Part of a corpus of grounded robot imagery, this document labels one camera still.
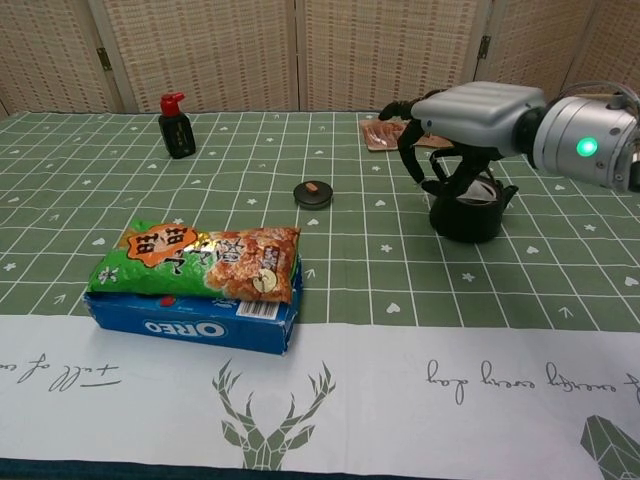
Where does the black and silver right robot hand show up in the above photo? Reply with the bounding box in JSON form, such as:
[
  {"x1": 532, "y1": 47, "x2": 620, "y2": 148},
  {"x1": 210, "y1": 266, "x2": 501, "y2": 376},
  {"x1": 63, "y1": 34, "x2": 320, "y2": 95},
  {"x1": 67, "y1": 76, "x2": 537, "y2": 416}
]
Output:
[{"x1": 377, "y1": 80, "x2": 547, "y2": 200}]

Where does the black cast iron teapot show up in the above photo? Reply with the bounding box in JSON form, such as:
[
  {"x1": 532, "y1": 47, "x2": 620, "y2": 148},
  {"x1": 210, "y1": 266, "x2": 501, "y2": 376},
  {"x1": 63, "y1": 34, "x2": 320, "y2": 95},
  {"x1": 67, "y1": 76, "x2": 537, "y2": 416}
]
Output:
[{"x1": 428, "y1": 149, "x2": 520, "y2": 245}]

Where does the black teapot lid wooden knob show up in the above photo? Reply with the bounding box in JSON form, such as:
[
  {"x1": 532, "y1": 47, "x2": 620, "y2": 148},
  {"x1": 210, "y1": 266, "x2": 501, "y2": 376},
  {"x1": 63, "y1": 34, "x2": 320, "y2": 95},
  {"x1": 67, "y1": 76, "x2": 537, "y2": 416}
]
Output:
[{"x1": 292, "y1": 180, "x2": 335, "y2": 210}]

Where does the green orange snack bag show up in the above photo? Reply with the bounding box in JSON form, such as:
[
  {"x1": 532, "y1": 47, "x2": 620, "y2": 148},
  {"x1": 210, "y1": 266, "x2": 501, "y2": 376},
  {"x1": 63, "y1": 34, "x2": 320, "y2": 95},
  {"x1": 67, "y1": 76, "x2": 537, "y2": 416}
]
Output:
[{"x1": 85, "y1": 218, "x2": 303, "y2": 305}]

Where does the brown snack pouch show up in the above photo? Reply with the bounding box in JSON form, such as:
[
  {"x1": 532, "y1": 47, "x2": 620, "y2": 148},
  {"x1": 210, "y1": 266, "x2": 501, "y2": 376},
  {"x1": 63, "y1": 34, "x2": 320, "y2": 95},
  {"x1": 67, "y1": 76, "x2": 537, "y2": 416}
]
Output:
[{"x1": 358, "y1": 117, "x2": 455, "y2": 153}]

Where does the woven beige folding screen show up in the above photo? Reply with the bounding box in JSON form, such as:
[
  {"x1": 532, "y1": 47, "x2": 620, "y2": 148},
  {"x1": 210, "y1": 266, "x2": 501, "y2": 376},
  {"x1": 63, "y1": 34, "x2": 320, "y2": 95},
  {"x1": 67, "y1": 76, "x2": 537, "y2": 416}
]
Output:
[{"x1": 0, "y1": 0, "x2": 640, "y2": 119}]

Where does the black bottle red cap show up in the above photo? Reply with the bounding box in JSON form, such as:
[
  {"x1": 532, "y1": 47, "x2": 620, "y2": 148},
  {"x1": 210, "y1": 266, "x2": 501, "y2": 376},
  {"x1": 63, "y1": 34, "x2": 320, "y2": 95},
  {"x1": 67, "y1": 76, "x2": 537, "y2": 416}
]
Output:
[{"x1": 157, "y1": 92, "x2": 196, "y2": 160}]

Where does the green checked deer tablecloth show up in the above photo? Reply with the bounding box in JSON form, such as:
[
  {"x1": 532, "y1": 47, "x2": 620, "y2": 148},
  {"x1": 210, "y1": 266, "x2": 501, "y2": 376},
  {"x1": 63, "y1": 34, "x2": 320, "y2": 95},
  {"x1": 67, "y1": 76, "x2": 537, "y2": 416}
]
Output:
[{"x1": 0, "y1": 108, "x2": 640, "y2": 480}]

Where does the blue Oreo cookie box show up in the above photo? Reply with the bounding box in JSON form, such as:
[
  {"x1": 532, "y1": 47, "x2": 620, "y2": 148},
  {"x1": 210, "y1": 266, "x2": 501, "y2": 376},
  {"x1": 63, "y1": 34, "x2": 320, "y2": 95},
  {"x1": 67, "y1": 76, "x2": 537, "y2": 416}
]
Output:
[{"x1": 82, "y1": 252, "x2": 304, "y2": 357}]

